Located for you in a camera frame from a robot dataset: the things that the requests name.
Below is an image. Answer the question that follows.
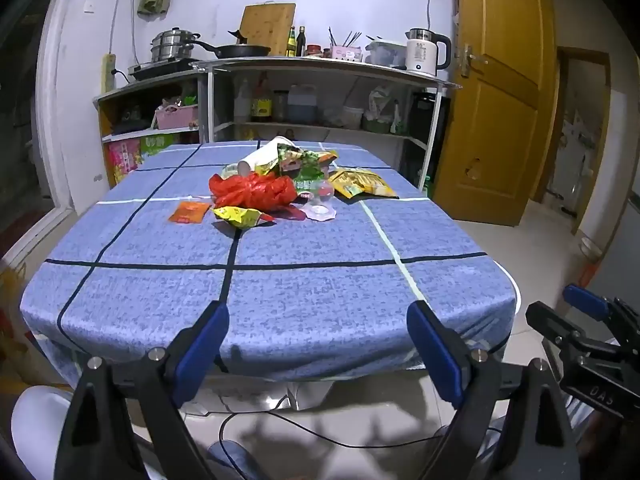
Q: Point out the white paper cup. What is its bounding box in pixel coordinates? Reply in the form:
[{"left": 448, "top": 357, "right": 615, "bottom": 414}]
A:
[{"left": 237, "top": 136, "right": 296, "bottom": 176}]

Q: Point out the orange sachet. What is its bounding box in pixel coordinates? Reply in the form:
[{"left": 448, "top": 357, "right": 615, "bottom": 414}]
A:
[{"left": 168, "top": 201, "right": 211, "bottom": 224}]

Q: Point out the blue plastic jerrycan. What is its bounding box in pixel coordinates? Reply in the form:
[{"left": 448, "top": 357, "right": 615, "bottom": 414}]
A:
[{"left": 287, "top": 85, "right": 318, "bottom": 125}]

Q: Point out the steel steamer pot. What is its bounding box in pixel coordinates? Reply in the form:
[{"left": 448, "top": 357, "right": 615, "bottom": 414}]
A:
[{"left": 150, "top": 27, "right": 198, "bottom": 63}]

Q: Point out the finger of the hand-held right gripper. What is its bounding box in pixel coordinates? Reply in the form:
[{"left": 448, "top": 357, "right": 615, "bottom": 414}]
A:
[
  {"left": 562, "top": 284, "right": 640, "bottom": 333},
  {"left": 525, "top": 301, "right": 617, "bottom": 359}
]

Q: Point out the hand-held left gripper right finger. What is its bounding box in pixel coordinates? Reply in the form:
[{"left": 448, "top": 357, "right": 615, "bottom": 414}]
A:
[{"left": 406, "top": 300, "right": 583, "bottom": 480}]

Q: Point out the white green plastic bag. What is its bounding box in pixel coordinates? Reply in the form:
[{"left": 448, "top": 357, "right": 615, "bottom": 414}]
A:
[{"left": 367, "top": 87, "right": 397, "bottom": 133}]

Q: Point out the yellow power strip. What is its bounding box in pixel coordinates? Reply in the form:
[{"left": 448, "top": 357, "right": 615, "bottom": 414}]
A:
[{"left": 101, "top": 54, "right": 117, "bottom": 93}]

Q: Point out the black frying pan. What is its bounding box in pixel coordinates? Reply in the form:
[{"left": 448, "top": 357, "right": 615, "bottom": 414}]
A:
[{"left": 187, "top": 40, "right": 272, "bottom": 59}]

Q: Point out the pink chopstick holder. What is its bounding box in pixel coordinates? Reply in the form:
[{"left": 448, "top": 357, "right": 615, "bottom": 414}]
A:
[{"left": 329, "top": 30, "right": 363, "bottom": 61}]

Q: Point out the pink carton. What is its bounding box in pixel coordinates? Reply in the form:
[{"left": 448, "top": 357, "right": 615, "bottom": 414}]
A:
[{"left": 107, "top": 140, "right": 142, "bottom": 183}]

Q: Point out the blue checked tablecloth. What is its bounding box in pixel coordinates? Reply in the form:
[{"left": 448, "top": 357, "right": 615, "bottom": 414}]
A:
[{"left": 20, "top": 142, "right": 518, "bottom": 381}]

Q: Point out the yellow wooden door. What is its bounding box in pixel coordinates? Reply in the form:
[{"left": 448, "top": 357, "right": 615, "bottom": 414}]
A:
[{"left": 432, "top": 0, "right": 556, "bottom": 226}]

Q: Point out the black floor cable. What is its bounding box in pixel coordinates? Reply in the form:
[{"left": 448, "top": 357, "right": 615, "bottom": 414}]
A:
[{"left": 217, "top": 395, "right": 501, "bottom": 461}]

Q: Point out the white plastic bottle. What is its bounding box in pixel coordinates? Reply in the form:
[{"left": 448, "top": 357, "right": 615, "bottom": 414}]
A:
[{"left": 234, "top": 80, "right": 252, "bottom": 123}]

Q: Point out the soy sauce bottle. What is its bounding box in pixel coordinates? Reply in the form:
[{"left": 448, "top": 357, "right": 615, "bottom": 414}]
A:
[{"left": 250, "top": 77, "right": 273, "bottom": 123}]

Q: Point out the clear plastic container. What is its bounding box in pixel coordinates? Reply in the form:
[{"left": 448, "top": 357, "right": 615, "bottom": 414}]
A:
[{"left": 365, "top": 40, "right": 407, "bottom": 68}]

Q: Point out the wooden cutting board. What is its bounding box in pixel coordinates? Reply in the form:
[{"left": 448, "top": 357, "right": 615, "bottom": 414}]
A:
[{"left": 240, "top": 4, "right": 297, "bottom": 56}]

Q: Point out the white electric kettle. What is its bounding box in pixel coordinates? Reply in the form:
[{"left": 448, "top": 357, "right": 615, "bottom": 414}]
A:
[{"left": 404, "top": 27, "right": 452, "bottom": 72}]

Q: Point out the green snack packet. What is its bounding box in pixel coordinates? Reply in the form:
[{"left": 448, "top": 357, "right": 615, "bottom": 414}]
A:
[{"left": 272, "top": 142, "right": 338, "bottom": 193}]

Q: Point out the grey metal shelf rack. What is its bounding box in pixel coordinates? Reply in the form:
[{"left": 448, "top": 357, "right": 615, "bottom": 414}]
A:
[{"left": 197, "top": 57, "right": 458, "bottom": 191}]

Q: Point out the large yellow snack packet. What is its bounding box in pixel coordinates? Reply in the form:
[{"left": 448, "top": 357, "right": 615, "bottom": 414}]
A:
[{"left": 327, "top": 169, "right": 398, "bottom": 198}]

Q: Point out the red plastic bag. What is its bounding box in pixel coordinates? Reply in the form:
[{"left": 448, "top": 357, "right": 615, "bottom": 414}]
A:
[{"left": 209, "top": 172, "right": 298, "bottom": 211}]

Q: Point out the pink plastic basket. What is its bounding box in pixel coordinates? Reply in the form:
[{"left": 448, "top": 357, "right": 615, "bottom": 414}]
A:
[{"left": 155, "top": 105, "right": 198, "bottom": 131}]

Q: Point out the black induction cooker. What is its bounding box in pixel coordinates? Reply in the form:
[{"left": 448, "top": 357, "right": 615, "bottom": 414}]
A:
[{"left": 127, "top": 60, "right": 198, "bottom": 81}]

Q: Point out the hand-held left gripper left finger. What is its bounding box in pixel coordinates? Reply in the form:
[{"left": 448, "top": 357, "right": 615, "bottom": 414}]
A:
[{"left": 54, "top": 301, "right": 236, "bottom": 480}]

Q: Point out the small yellow snack packet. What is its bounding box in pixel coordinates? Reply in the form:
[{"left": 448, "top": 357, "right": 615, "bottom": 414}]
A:
[{"left": 213, "top": 206, "right": 263, "bottom": 228}]

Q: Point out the low wooden shelf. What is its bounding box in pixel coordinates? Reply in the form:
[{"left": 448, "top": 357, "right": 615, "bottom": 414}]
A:
[{"left": 92, "top": 77, "right": 208, "bottom": 186}]

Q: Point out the green carton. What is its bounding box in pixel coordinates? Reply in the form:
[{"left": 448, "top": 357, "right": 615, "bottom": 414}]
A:
[{"left": 140, "top": 132, "right": 187, "bottom": 158}]

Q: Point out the metal door handle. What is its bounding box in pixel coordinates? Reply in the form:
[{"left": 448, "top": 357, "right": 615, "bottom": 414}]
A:
[{"left": 457, "top": 44, "right": 488, "bottom": 78}]

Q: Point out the white round stool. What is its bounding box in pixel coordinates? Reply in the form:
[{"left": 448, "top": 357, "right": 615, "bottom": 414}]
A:
[{"left": 10, "top": 385, "right": 76, "bottom": 480}]

